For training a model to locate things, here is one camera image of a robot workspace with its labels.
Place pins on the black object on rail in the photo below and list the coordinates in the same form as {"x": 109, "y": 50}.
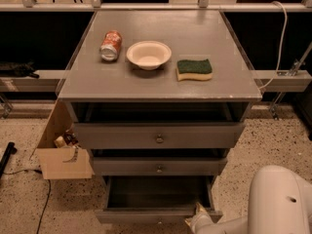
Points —
{"x": 17, "y": 69}

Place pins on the grey drawer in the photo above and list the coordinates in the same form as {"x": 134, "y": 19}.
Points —
{"x": 156, "y": 199}
{"x": 158, "y": 135}
{"x": 158, "y": 166}

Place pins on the metal frame rail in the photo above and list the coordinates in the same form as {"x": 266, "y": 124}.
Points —
{"x": 97, "y": 5}

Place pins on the green yellow sponge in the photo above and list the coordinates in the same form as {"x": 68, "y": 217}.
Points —
{"x": 190, "y": 69}

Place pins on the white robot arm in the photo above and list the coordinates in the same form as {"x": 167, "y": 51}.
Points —
{"x": 280, "y": 202}

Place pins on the white paper bowl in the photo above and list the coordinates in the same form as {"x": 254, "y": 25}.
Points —
{"x": 148, "y": 55}

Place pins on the orange soda can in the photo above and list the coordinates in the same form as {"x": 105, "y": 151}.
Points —
{"x": 111, "y": 45}

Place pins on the grey top drawer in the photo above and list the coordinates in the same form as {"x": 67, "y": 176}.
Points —
{"x": 158, "y": 135}

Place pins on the grey middle drawer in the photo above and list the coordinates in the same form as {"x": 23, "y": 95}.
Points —
{"x": 158, "y": 166}

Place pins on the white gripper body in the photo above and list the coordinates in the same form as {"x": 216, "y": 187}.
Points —
{"x": 200, "y": 222}

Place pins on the grey drawer cabinet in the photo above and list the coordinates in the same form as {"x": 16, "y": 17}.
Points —
{"x": 110, "y": 92}

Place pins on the black pole on floor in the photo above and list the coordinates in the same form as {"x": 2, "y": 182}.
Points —
{"x": 9, "y": 151}

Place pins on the snack packets in box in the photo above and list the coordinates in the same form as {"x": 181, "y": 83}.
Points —
{"x": 67, "y": 139}

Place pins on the cardboard box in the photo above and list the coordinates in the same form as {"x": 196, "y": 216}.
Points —
{"x": 57, "y": 159}

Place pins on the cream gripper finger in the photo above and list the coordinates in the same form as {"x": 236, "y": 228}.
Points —
{"x": 200, "y": 208}

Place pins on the grey bottom drawer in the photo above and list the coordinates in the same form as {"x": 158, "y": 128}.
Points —
{"x": 156, "y": 199}

